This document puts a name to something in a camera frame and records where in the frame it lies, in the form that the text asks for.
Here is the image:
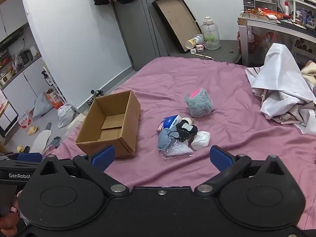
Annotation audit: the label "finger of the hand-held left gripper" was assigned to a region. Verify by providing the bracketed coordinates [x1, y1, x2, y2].
[17, 152, 43, 163]

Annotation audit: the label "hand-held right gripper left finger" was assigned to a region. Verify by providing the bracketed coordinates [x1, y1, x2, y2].
[35, 145, 130, 196]

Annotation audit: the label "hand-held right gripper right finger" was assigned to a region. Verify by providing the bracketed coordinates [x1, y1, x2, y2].
[195, 146, 292, 197]

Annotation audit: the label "clear plastic bag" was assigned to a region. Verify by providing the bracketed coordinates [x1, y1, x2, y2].
[160, 138, 195, 157]

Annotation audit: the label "brown cardboard box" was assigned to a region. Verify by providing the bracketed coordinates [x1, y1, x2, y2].
[75, 90, 141, 158]

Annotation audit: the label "black plush toy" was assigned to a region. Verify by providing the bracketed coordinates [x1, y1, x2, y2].
[176, 120, 198, 142]

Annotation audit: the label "blue denim fabric heart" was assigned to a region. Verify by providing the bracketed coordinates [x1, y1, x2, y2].
[157, 126, 180, 151]

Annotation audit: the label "blue tissue packet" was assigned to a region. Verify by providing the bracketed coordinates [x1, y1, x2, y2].
[162, 115, 182, 129]

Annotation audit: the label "person's left hand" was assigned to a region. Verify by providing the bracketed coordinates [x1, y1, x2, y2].
[0, 193, 23, 235]

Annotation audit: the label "white insole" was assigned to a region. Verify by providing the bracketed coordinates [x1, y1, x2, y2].
[30, 130, 51, 153]

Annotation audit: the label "pink bed sheet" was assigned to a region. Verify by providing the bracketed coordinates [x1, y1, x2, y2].
[53, 56, 316, 230]

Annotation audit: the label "red white package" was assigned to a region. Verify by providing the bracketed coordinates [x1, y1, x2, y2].
[18, 111, 34, 129]

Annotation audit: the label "grey plastic bag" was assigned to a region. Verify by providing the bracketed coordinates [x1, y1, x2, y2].
[33, 92, 53, 118]

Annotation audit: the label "white plastic bag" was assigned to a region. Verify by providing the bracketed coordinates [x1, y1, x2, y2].
[57, 103, 75, 129]

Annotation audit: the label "grey plush toy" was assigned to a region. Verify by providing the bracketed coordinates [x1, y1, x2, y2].
[185, 87, 213, 118]

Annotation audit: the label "orange cardboard box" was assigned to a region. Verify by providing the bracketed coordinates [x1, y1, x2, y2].
[45, 89, 63, 109]

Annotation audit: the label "white cabinet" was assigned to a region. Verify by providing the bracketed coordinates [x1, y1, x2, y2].
[0, 54, 58, 139]

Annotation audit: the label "white rack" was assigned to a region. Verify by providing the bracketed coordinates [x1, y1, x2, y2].
[41, 65, 67, 104]

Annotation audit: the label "white crumpled duvet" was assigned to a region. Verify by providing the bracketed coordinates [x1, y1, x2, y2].
[245, 43, 316, 136]

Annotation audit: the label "patterned pen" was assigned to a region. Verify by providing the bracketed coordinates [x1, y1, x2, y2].
[191, 53, 214, 60]

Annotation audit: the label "paper cup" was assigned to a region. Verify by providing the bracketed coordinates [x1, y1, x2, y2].
[185, 35, 204, 50]

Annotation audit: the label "clear plastic jar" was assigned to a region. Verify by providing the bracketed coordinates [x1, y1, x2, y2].
[200, 17, 221, 50]

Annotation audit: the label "dark grey door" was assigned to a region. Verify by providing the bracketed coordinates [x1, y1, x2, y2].
[112, 0, 171, 71]

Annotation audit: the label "grey desk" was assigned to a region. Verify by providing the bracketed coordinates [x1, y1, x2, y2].
[238, 12, 316, 67]

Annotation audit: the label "cardboard tubes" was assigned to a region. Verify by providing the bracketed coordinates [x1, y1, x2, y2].
[294, 38, 316, 52]

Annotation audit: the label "red paper decoration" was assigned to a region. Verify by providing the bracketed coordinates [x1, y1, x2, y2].
[247, 8, 293, 20]

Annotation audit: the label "white desk shelf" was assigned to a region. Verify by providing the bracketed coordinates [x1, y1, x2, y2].
[292, 0, 316, 30]

